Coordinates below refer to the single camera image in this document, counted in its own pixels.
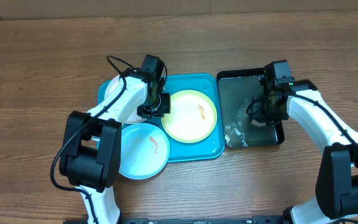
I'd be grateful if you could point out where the yellow plate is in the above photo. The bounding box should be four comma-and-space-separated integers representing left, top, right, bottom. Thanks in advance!
161, 90, 218, 144

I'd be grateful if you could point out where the white plate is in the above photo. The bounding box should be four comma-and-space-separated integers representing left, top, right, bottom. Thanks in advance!
104, 74, 145, 124

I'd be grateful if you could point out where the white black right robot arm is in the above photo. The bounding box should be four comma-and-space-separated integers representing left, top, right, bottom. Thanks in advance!
247, 60, 358, 224

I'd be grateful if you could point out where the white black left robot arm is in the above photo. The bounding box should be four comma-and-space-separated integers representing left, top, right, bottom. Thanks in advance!
50, 55, 170, 223

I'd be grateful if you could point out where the black water-filled tray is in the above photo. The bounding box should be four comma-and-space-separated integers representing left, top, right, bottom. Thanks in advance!
216, 68, 285, 149

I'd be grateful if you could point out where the light blue plate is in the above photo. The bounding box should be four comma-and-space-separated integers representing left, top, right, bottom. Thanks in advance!
119, 123, 170, 180

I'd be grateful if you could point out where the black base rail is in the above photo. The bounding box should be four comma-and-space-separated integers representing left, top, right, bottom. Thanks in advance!
63, 215, 291, 224

